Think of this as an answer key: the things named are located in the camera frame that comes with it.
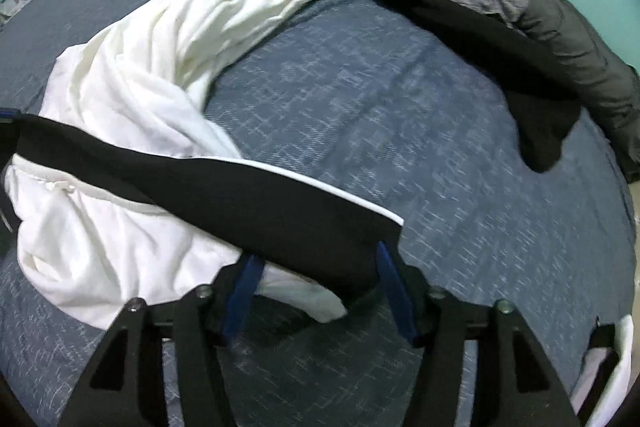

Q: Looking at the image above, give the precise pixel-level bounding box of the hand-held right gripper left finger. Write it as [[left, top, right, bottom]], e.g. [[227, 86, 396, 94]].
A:
[[60, 253, 267, 427]]

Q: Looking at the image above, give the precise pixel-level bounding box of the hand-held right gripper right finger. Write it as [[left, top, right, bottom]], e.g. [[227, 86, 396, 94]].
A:
[[375, 240, 582, 427]]

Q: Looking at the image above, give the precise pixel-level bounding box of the white shirt with black collar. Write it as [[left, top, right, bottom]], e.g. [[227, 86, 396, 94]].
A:
[[0, 0, 405, 325]]

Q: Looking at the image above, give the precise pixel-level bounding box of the blue patterned bed blanket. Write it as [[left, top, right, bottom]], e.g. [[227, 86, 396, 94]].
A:
[[0, 0, 638, 427]]

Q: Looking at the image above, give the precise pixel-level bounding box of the black garment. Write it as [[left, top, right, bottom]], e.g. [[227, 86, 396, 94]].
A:
[[407, 0, 583, 174]]

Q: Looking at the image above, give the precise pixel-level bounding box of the white and black cloth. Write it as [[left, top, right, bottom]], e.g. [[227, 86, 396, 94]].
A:
[[570, 314, 636, 427]]

